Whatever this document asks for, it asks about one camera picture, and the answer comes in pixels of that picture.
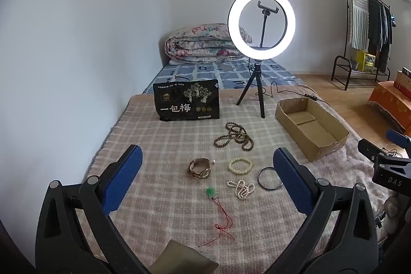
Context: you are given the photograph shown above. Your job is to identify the pale green bead bracelet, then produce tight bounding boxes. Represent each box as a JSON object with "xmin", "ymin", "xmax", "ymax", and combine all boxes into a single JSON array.
[{"xmin": 228, "ymin": 157, "xmax": 250, "ymax": 174}]

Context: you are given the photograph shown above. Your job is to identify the striped hanging cloth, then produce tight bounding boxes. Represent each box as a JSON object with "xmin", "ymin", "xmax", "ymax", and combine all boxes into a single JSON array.
[{"xmin": 347, "ymin": 0, "xmax": 370, "ymax": 50}]

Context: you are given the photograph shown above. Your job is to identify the folded floral quilt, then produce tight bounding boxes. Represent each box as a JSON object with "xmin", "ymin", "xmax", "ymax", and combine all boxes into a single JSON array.
[{"xmin": 165, "ymin": 23, "xmax": 254, "ymax": 66}]

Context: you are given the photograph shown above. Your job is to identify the brown blanket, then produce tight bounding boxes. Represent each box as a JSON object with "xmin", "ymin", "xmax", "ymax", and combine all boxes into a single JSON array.
[{"xmin": 128, "ymin": 84, "xmax": 399, "ymax": 207}]

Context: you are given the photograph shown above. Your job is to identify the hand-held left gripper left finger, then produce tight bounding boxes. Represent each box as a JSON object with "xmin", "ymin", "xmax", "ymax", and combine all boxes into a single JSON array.
[{"xmin": 35, "ymin": 144, "xmax": 151, "ymax": 274}]

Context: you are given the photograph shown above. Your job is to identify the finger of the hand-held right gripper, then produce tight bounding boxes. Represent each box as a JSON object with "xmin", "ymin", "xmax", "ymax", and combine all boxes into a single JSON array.
[
  {"xmin": 385, "ymin": 129, "xmax": 411, "ymax": 150},
  {"xmin": 357, "ymin": 138, "xmax": 387, "ymax": 165}
]

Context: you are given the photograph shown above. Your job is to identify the black bangle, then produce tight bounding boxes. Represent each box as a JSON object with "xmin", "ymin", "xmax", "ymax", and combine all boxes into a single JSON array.
[{"xmin": 257, "ymin": 166, "xmax": 285, "ymax": 190}]

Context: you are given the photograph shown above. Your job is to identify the dark hanging clothes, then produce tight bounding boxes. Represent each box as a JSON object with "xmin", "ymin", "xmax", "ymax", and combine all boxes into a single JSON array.
[{"xmin": 368, "ymin": 0, "xmax": 394, "ymax": 72}]

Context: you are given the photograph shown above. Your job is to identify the black cable with remote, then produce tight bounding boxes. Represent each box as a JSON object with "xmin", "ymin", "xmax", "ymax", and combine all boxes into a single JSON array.
[{"xmin": 247, "ymin": 58, "xmax": 331, "ymax": 108}]

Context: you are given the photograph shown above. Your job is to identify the brown wooden bead necklace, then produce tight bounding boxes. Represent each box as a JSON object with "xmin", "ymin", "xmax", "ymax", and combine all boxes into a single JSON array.
[{"xmin": 214, "ymin": 122, "xmax": 256, "ymax": 152}]

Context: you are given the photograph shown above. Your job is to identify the black metal clothes rack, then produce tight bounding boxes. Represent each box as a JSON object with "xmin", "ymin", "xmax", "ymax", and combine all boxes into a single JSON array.
[{"xmin": 331, "ymin": 0, "xmax": 394, "ymax": 91}]

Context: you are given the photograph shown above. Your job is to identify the orange cloth covered table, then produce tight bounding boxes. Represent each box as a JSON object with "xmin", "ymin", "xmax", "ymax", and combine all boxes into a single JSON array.
[{"xmin": 368, "ymin": 81, "xmax": 411, "ymax": 136}]

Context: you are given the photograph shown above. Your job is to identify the brown carton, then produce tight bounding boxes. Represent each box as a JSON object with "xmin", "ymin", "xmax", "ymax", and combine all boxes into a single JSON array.
[{"xmin": 394, "ymin": 70, "xmax": 411, "ymax": 92}]

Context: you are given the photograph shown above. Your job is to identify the white ring light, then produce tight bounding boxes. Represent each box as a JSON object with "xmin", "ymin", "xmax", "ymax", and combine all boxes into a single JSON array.
[{"xmin": 227, "ymin": 0, "xmax": 296, "ymax": 50}]

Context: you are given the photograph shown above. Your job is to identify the yellow box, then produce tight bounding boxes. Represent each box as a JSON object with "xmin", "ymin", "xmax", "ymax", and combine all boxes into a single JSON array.
[{"xmin": 356, "ymin": 51, "xmax": 376, "ymax": 72}]

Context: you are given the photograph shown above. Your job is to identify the cardboard box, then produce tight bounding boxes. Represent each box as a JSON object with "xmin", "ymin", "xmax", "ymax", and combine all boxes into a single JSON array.
[{"xmin": 275, "ymin": 97, "xmax": 350, "ymax": 162}]

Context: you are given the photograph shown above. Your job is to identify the black snack bag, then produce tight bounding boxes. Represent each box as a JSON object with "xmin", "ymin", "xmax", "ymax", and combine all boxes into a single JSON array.
[{"xmin": 153, "ymin": 79, "xmax": 220, "ymax": 122}]

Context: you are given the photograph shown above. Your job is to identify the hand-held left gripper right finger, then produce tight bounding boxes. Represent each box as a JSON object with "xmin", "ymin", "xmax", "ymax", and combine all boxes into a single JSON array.
[{"xmin": 270, "ymin": 147, "xmax": 379, "ymax": 274}]

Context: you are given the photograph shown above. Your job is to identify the black mini tripod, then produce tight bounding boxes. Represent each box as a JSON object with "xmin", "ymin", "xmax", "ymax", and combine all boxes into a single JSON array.
[{"xmin": 236, "ymin": 60, "xmax": 275, "ymax": 119}]

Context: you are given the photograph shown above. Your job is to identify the brown strap wristwatch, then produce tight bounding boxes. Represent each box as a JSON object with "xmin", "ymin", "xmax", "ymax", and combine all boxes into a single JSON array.
[{"xmin": 188, "ymin": 158, "xmax": 212, "ymax": 180}]

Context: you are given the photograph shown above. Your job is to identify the green pendant with red cord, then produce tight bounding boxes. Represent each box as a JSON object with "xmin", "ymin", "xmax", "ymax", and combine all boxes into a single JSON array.
[{"xmin": 198, "ymin": 186, "xmax": 236, "ymax": 248}]

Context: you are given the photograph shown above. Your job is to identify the olive cloth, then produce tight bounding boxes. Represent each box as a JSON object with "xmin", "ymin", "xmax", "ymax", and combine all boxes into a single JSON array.
[{"xmin": 156, "ymin": 240, "xmax": 219, "ymax": 274}]

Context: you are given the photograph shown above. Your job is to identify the blue checked bed sheet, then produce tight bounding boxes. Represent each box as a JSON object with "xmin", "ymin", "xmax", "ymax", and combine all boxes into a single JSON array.
[{"xmin": 143, "ymin": 57, "xmax": 305, "ymax": 95}]

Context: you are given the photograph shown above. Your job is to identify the white pearl necklace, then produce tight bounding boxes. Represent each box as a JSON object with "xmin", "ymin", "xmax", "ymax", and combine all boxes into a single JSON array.
[{"xmin": 227, "ymin": 179, "xmax": 256, "ymax": 201}]

